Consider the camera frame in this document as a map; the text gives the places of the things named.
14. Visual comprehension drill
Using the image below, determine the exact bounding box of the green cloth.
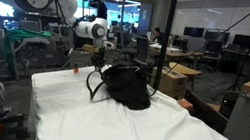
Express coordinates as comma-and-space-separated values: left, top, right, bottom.
0, 25, 54, 66

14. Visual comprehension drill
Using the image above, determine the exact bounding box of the large cardboard box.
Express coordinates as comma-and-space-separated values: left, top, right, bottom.
147, 64, 191, 103

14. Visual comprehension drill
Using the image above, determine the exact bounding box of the orange brown block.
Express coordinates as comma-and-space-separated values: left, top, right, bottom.
177, 98, 196, 112

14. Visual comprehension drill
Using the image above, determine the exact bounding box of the dark mesh office chair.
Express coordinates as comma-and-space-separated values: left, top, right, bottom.
131, 35, 158, 69

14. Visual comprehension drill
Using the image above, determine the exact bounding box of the grey equipment cart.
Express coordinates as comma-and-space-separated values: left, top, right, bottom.
3, 16, 79, 87

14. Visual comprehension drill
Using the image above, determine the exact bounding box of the dark brown wooden board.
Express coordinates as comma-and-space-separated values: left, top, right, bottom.
180, 89, 234, 135

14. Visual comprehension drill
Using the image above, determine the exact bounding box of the white table cloth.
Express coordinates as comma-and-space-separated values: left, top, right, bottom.
21, 53, 250, 140

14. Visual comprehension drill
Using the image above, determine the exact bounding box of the red nail polish bottle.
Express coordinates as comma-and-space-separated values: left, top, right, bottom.
72, 63, 81, 76

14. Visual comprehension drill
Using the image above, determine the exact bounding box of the small wooden side table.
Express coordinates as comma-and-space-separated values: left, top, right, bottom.
165, 61, 204, 93

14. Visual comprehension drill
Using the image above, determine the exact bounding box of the seated person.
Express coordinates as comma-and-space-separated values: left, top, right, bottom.
148, 26, 164, 47

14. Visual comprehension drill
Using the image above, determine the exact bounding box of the grey office chair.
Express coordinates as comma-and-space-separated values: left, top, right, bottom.
186, 36, 208, 60

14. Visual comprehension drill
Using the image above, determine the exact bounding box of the black coat on stand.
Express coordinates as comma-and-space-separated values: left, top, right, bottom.
72, 0, 114, 54

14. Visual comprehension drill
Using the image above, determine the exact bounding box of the black handbag with strap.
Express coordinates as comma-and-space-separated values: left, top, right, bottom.
83, 57, 159, 114

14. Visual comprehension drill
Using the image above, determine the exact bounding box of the black office chair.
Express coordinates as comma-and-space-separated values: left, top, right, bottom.
200, 38, 226, 75

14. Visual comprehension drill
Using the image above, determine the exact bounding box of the wooden office desk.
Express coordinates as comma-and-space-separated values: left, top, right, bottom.
148, 43, 206, 70

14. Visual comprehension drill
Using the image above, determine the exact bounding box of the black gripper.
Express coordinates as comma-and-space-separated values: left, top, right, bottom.
90, 45, 109, 75

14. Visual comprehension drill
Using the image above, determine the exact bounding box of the black metal pole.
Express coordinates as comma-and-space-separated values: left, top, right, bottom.
151, 0, 179, 92

